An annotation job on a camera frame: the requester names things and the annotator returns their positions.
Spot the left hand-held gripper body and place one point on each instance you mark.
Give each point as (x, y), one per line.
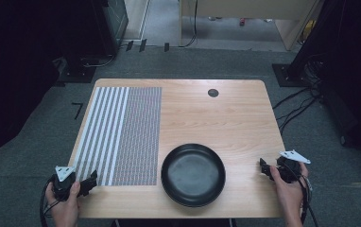
(62, 186)

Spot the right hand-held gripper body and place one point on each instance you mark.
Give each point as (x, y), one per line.
(290, 170)

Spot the person's left hand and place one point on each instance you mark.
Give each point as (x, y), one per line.
(64, 209)

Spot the person's right hand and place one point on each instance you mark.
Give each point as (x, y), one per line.
(290, 195)

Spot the grey striped placemat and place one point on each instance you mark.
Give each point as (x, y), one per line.
(122, 135)

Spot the black round plate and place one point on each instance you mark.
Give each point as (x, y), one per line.
(193, 175)

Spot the black stand base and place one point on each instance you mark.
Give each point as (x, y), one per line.
(77, 74)
(286, 75)

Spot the light wooden cabinet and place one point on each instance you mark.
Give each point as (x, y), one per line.
(288, 22)

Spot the small red object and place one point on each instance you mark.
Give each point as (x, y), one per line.
(242, 21)

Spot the dark glass cabinet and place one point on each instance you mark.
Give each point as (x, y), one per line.
(116, 22)

